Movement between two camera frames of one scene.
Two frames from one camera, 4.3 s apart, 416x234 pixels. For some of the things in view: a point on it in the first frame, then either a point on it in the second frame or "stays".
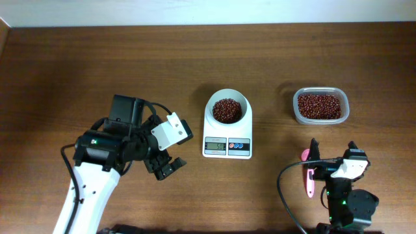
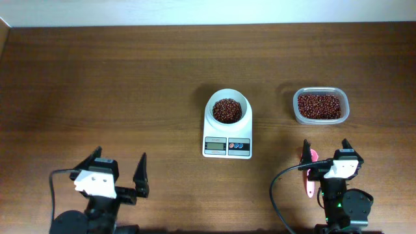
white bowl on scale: [227, 106] stays
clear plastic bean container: [321, 105] stays
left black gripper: [155, 165] → [127, 197]
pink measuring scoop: [310, 176] stays
